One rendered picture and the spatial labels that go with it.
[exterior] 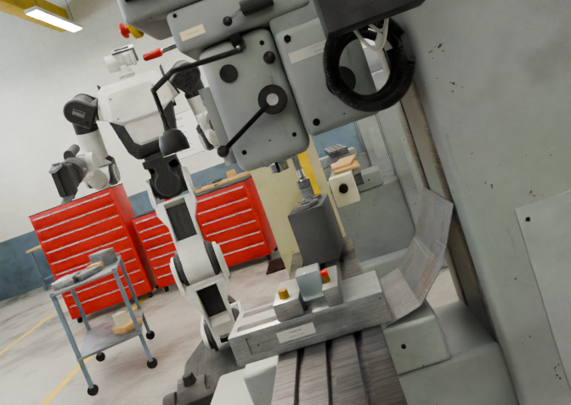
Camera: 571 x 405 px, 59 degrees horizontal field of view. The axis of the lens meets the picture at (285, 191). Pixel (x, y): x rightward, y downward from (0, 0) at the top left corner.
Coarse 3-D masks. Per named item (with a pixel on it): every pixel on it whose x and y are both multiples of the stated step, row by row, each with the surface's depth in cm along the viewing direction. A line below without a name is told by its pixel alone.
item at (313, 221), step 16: (304, 208) 166; (320, 208) 164; (304, 224) 166; (320, 224) 165; (336, 224) 182; (304, 240) 167; (320, 240) 166; (336, 240) 170; (304, 256) 168; (320, 256) 167; (336, 256) 166
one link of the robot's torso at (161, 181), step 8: (144, 160) 203; (152, 160) 198; (160, 160) 198; (168, 160) 199; (176, 160) 209; (144, 168) 197; (152, 168) 198; (160, 168) 198; (168, 168) 199; (160, 176) 198; (168, 176) 199; (176, 176) 199; (160, 184) 199; (168, 184) 199; (176, 184) 200; (160, 192) 199; (168, 192) 199; (176, 192) 200
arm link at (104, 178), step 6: (102, 168) 204; (108, 168) 204; (102, 174) 196; (108, 174) 203; (96, 180) 193; (102, 180) 197; (108, 180) 202; (114, 180) 203; (96, 186) 197; (102, 186) 199; (108, 186) 204
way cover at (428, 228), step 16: (432, 192) 137; (432, 208) 135; (448, 208) 121; (432, 224) 133; (448, 224) 120; (416, 240) 147; (432, 240) 131; (416, 256) 141; (432, 256) 128; (400, 272) 148; (416, 272) 135; (432, 272) 124; (384, 288) 145; (400, 288) 138; (416, 288) 129; (400, 304) 129; (416, 304) 123
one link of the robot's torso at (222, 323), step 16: (176, 272) 192; (224, 272) 195; (192, 288) 197; (208, 288) 199; (224, 288) 197; (192, 304) 195; (208, 304) 203; (224, 304) 199; (208, 320) 201; (224, 320) 204; (208, 336) 207
